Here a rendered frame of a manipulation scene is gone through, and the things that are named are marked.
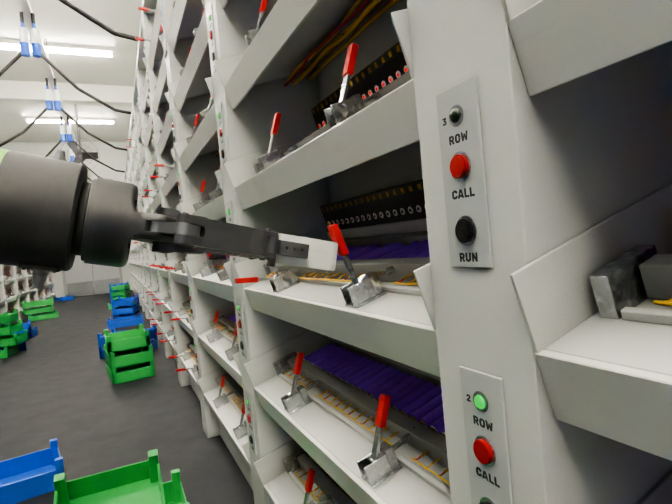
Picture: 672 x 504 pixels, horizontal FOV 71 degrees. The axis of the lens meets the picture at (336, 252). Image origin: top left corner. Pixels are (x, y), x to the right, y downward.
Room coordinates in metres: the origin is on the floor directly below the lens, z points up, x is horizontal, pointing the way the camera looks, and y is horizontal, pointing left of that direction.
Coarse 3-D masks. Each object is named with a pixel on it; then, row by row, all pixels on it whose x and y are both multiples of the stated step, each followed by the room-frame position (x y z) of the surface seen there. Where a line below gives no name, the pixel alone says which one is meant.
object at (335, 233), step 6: (330, 228) 0.50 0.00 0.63; (336, 228) 0.50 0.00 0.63; (330, 234) 0.51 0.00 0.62; (336, 234) 0.50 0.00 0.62; (336, 240) 0.50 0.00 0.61; (342, 240) 0.50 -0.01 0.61; (342, 246) 0.50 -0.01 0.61; (342, 252) 0.50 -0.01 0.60; (348, 252) 0.50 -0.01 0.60; (342, 258) 0.51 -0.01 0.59; (348, 258) 0.50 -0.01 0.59; (348, 264) 0.51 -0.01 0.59; (348, 270) 0.51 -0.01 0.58; (354, 276) 0.51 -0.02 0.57; (360, 276) 0.52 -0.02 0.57; (354, 282) 0.51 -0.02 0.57
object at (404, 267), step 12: (276, 264) 0.88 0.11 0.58; (336, 264) 0.65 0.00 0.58; (360, 264) 0.60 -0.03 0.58; (372, 264) 0.57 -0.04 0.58; (384, 264) 0.55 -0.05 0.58; (396, 264) 0.52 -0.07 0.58; (408, 264) 0.50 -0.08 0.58; (420, 264) 0.49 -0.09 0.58; (300, 276) 0.79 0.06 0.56; (312, 276) 0.74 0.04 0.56; (324, 276) 0.70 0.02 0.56; (336, 276) 0.67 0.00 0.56; (348, 276) 0.61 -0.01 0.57; (384, 276) 0.56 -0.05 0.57; (396, 276) 0.53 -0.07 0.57; (408, 276) 0.50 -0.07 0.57
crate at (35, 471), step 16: (48, 448) 1.45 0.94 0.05; (0, 464) 1.38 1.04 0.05; (16, 464) 1.40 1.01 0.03; (32, 464) 1.42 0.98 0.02; (48, 464) 1.44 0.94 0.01; (0, 480) 1.37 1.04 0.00; (16, 480) 1.36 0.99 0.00; (32, 480) 1.26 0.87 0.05; (48, 480) 1.28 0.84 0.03; (0, 496) 1.22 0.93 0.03; (16, 496) 1.23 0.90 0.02; (32, 496) 1.25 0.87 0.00
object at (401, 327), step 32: (384, 224) 0.75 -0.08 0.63; (416, 224) 0.67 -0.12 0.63; (256, 288) 0.85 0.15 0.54; (288, 288) 0.74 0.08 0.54; (320, 288) 0.66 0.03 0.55; (288, 320) 0.72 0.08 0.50; (320, 320) 0.59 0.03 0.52; (352, 320) 0.50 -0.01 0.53; (384, 320) 0.43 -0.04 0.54; (416, 320) 0.40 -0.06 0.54; (384, 352) 0.46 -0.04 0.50; (416, 352) 0.40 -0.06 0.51
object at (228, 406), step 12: (216, 372) 1.56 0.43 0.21; (204, 384) 1.55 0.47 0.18; (216, 384) 1.56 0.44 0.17; (228, 384) 1.50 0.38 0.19; (216, 396) 1.47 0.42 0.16; (228, 396) 1.42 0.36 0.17; (240, 396) 1.34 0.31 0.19; (216, 408) 1.38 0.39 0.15; (228, 408) 1.35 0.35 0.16; (240, 408) 1.29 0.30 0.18; (228, 420) 1.26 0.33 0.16; (240, 420) 1.15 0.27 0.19; (228, 432) 1.20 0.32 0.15; (240, 432) 1.14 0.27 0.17; (240, 444) 1.11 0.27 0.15
